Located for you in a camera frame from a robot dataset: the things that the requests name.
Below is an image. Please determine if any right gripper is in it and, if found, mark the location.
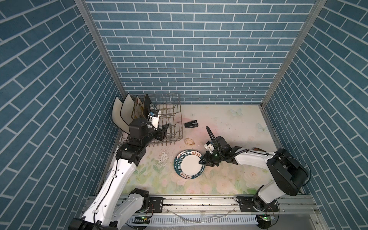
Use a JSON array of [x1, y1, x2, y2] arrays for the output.
[[197, 151, 224, 167]]

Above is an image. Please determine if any black square plate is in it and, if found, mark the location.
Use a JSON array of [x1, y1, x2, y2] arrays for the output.
[[142, 94, 154, 120]]

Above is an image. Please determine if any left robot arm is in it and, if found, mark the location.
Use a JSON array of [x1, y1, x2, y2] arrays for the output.
[[68, 117, 169, 230]]

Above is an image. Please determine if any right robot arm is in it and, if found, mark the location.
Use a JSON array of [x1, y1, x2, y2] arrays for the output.
[[198, 136, 311, 211]]

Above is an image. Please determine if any black stapler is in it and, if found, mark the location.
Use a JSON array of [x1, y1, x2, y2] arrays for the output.
[[184, 120, 199, 128]]

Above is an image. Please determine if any floral square plate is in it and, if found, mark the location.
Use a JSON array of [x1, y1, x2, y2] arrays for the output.
[[131, 95, 144, 119]]

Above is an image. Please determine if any white square plate inner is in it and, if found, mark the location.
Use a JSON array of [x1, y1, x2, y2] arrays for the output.
[[120, 94, 135, 126]]

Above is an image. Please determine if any white square plate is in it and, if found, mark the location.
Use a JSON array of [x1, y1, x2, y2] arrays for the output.
[[112, 97, 129, 134], [120, 94, 135, 126]]

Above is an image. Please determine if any white square plate outer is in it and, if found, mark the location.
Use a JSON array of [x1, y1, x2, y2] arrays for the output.
[[112, 97, 129, 134]]

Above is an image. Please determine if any brown striped cylinder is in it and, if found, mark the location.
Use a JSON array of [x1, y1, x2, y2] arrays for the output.
[[252, 148, 266, 152]]

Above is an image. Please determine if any left base circuit board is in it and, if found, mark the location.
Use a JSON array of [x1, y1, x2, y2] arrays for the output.
[[132, 216, 151, 225]]

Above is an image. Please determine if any base circuit board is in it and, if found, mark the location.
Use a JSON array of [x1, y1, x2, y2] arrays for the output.
[[256, 214, 275, 224], [132, 216, 151, 225]]

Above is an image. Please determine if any right base circuit board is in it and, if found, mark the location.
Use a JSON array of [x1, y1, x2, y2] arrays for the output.
[[256, 214, 275, 224]]

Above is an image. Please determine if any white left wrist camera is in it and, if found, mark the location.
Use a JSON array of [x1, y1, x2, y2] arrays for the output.
[[148, 108, 161, 128]]

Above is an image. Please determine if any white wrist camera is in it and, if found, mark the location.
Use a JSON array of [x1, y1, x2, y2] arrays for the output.
[[148, 108, 161, 128], [204, 141, 215, 154]]

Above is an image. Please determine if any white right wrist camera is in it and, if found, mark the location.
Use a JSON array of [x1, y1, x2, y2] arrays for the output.
[[204, 141, 215, 154]]

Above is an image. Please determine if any grey wire dish rack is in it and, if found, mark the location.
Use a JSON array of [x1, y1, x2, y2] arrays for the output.
[[130, 94, 183, 145]]

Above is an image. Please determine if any aluminium mounting rail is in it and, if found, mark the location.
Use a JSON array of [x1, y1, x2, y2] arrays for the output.
[[74, 194, 328, 230]]

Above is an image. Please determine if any white cable duct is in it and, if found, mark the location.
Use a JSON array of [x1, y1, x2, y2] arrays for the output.
[[126, 215, 258, 227]]

